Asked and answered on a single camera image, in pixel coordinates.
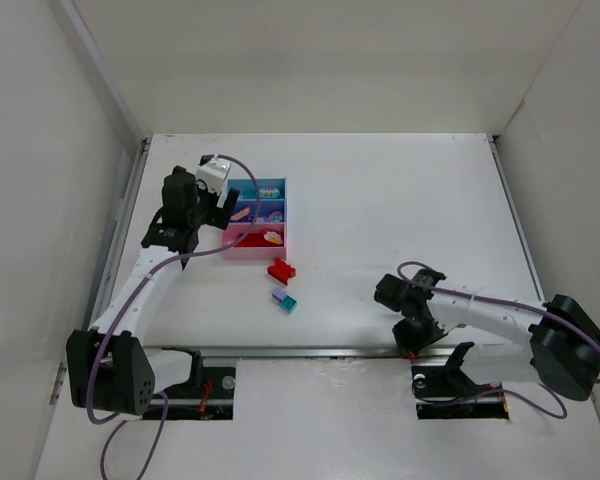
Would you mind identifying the flat lavender lego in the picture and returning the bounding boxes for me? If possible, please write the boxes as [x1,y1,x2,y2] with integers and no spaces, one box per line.
[272,288,287,302]

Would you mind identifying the red flower round lego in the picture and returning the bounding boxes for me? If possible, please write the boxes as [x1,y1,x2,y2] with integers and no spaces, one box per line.
[262,230,284,246]

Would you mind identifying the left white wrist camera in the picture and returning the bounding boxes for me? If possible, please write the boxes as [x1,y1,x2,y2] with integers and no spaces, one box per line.
[194,155,232,207]

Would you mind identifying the purple butterfly lego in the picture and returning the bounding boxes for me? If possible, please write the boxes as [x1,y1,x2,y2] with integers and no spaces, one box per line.
[230,207,251,222]

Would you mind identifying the teal flower face lego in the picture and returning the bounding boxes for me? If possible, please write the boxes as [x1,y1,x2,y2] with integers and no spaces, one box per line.
[258,186,284,200]

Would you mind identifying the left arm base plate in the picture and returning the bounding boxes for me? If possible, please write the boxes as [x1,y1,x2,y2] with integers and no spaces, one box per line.
[166,366,236,421]

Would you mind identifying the aluminium rail front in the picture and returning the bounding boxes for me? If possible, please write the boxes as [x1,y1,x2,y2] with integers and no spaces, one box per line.
[144,344,565,360]

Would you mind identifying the purple lotus lego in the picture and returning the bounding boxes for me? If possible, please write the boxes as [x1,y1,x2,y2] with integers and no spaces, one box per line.
[266,211,284,223]

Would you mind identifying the large red lego piece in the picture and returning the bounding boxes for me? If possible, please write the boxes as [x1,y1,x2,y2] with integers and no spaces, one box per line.
[267,258,296,286]

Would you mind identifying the small teal square lego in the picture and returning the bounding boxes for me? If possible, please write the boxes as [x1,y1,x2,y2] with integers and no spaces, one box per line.
[279,295,297,313]

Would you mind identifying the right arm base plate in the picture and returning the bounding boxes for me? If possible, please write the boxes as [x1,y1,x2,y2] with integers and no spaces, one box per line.
[411,365,509,420]

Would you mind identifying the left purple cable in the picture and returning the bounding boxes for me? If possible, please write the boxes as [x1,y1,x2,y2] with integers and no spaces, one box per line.
[87,152,259,480]

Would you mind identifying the red slope lego brick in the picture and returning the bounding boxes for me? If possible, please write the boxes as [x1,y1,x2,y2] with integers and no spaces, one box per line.
[236,233,265,248]

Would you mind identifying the purple container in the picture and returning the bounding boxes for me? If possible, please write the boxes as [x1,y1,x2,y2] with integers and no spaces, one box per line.
[230,199,286,223]

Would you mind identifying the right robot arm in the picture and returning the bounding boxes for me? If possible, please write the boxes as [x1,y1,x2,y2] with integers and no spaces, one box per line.
[374,266,600,402]

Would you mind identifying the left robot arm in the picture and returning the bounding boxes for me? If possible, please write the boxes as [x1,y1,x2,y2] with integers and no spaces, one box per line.
[66,156,239,417]

